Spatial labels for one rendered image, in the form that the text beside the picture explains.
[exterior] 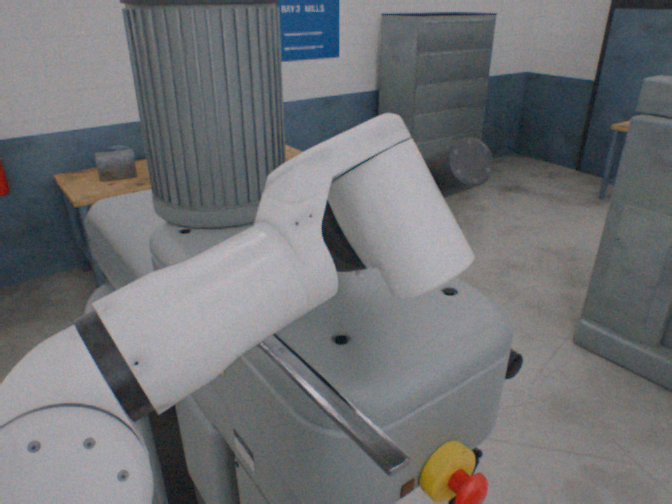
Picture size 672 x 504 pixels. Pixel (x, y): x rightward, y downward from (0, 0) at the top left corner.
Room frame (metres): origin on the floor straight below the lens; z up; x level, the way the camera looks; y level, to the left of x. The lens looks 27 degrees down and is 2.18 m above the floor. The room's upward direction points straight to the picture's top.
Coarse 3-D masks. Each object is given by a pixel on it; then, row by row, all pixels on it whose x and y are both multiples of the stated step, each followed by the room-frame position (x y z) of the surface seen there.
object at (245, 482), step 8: (240, 464) 0.52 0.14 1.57; (240, 472) 0.52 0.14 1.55; (240, 480) 0.52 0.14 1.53; (248, 480) 0.50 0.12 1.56; (240, 488) 0.53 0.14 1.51; (248, 488) 0.50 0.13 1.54; (256, 488) 0.48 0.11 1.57; (240, 496) 0.53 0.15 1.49; (248, 496) 0.51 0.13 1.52; (256, 496) 0.48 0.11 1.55; (264, 496) 0.46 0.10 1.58
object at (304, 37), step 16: (288, 0) 5.42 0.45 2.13; (304, 0) 5.53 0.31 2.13; (320, 0) 5.64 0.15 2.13; (336, 0) 5.76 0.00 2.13; (288, 16) 5.42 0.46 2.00; (304, 16) 5.53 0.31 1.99; (320, 16) 5.64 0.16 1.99; (336, 16) 5.76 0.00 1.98; (288, 32) 5.41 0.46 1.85; (304, 32) 5.52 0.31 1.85; (320, 32) 5.64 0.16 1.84; (336, 32) 5.76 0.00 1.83; (288, 48) 5.41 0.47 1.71; (304, 48) 5.52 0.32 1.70; (320, 48) 5.64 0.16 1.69; (336, 48) 5.76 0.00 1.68
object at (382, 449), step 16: (272, 336) 0.38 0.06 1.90; (272, 352) 0.36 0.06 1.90; (288, 352) 0.36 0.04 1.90; (288, 368) 0.34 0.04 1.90; (304, 368) 0.34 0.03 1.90; (304, 384) 0.32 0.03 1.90; (320, 384) 0.32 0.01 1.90; (320, 400) 0.30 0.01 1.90; (336, 400) 0.30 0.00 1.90; (336, 416) 0.28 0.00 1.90; (352, 416) 0.28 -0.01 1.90; (352, 432) 0.27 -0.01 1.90; (368, 432) 0.27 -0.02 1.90; (368, 448) 0.25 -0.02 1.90; (384, 448) 0.25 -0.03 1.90; (384, 464) 0.24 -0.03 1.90; (400, 464) 0.24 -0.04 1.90
